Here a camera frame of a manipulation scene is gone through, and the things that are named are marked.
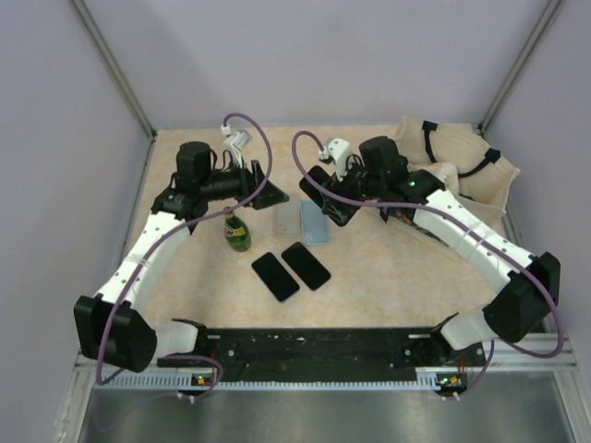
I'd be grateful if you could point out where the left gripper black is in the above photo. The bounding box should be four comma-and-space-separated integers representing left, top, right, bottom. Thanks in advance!
199, 156, 288, 210

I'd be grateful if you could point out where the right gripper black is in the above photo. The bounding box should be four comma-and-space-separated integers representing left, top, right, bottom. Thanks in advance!
320, 155, 385, 222

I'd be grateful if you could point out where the bare black phone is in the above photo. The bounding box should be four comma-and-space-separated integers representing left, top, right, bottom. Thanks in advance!
281, 242, 332, 291
251, 252, 300, 303

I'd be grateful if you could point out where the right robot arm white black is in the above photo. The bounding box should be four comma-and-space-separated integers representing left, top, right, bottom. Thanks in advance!
319, 136, 561, 365

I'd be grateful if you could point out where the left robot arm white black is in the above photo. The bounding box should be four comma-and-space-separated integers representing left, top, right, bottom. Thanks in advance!
74, 141, 289, 373

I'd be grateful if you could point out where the green glass bottle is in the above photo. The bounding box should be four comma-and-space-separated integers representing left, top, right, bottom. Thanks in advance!
223, 211, 252, 253

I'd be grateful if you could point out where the pink white item in bag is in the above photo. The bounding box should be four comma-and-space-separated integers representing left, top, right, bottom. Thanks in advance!
425, 162, 460, 196

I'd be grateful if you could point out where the beige canvas tote bag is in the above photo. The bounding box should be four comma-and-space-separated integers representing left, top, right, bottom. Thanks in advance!
387, 116, 520, 230

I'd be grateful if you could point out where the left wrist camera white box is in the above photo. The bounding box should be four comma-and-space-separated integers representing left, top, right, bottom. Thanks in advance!
221, 124, 252, 165

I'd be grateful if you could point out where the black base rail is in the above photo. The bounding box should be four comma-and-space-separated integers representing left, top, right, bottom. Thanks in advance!
156, 326, 493, 384

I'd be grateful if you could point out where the white slotted cable duct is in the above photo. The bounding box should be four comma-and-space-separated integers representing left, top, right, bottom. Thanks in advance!
98, 368, 467, 393

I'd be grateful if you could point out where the right aluminium frame post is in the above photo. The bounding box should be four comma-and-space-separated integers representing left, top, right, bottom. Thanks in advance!
477, 0, 565, 138

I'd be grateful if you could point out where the aluminium frame post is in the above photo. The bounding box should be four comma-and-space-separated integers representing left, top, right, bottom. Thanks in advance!
477, 0, 565, 138
68, 0, 159, 139

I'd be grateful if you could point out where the left aluminium frame post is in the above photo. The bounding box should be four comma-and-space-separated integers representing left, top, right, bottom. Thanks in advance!
68, 0, 159, 139

